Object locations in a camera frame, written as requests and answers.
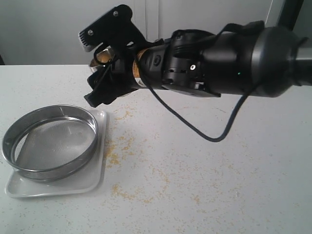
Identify stainless steel cup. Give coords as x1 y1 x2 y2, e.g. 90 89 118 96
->
89 47 115 73

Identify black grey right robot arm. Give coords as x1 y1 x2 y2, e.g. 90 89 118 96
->
78 4 312 107

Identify white square plastic tray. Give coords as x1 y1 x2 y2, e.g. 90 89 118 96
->
4 110 108 198

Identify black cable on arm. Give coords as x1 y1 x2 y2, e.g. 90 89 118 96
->
92 36 308 143

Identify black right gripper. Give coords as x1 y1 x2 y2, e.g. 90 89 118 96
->
78 4 173 107

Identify round stainless steel sieve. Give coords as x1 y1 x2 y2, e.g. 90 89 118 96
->
2 105 99 181

